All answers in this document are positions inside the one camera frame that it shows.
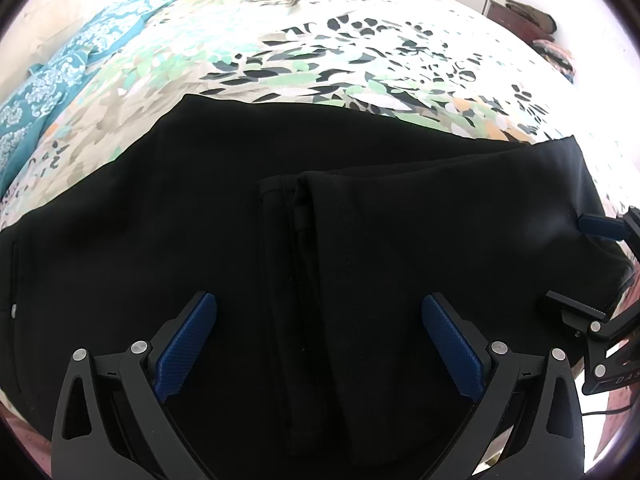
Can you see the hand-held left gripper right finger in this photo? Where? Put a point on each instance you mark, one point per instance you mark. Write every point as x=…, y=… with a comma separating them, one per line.
x=452, y=345

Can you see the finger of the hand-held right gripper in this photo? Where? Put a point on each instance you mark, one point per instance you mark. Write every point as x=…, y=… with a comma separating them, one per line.
x=572, y=305
x=602, y=225

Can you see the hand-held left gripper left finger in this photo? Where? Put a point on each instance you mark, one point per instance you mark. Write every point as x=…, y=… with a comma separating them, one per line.
x=185, y=345

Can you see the black pants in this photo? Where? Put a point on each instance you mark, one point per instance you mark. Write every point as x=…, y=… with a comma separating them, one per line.
x=350, y=185

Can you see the pink dotted floor mat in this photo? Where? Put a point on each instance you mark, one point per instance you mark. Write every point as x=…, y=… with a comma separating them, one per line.
x=607, y=440

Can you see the pink clothes pile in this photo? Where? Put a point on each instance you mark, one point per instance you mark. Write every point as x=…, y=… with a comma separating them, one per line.
x=555, y=55

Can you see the blue floral pillow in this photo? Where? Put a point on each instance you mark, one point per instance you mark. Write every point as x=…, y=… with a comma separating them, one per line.
x=20, y=120
x=110, y=30

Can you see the bed with leaf print sheet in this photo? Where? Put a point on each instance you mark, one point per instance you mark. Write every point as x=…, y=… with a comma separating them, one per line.
x=350, y=50

